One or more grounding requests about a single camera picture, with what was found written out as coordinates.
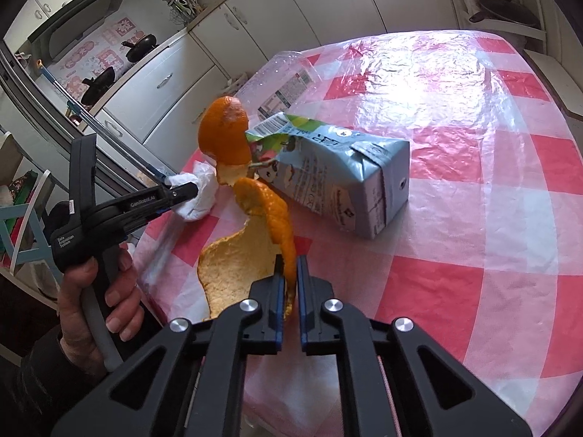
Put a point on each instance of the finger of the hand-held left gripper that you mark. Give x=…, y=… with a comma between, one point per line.
x=180, y=193

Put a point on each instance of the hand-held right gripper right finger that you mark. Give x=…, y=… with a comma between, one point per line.
x=302, y=300

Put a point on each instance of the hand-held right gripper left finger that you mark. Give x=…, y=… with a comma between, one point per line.
x=278, y=300

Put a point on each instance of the white tissue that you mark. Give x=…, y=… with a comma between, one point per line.
x=198, y=195

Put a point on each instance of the large two-lobed orange peel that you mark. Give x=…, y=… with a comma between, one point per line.
x=268, y=218

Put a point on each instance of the person's left forearm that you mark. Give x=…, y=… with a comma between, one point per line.
x=41, y=382

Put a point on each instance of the person's left hand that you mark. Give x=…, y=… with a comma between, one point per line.
x=73, y=309

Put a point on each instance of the white shelf rack blue cross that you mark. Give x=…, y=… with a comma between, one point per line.
x=20, y=223

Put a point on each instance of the grey-blue drink carton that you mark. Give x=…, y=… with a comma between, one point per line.
x=355, y=182

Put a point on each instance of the black wok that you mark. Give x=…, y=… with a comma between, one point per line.
x=141, y=45
x=98, y=86

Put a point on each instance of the clear plastic bottle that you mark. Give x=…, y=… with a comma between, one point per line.
x=282, y=86

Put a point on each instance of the pink printed backsplash sticker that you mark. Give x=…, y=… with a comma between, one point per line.
x=91, y=57

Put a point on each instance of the pink white checkered plastic tablecloth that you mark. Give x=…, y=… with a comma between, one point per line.
x=455, y=191

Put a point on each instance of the utensil holder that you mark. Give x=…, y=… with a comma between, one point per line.
x=182, y=2

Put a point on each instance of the range hood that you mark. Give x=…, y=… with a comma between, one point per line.
x=77, y=22

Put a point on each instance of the white kitchen base cabinets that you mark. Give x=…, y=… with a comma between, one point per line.
x=273, y=13

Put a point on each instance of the white wooden board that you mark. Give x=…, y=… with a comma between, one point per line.
x=558, y=82

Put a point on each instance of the white storage rack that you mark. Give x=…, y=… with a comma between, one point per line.
x=496, y=4

